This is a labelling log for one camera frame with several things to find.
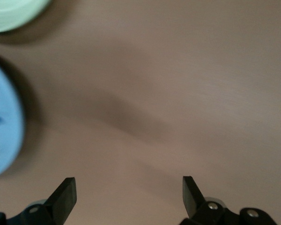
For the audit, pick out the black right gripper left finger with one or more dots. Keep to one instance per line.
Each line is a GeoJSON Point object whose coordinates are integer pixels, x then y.
{"type": "Point", "coordinates": [61, 204]}

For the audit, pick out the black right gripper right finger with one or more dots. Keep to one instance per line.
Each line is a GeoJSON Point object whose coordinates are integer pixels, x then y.
{"type": "Point", "coordinates": [194, 204]}

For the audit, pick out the blue plate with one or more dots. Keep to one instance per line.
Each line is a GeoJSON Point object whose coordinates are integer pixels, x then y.
{"type": "Point", "coordinates": [7, 105]}

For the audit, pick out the green plate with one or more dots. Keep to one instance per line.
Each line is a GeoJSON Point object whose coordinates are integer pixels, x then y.
{"type": "Point", "coordinates": [11, 14]}

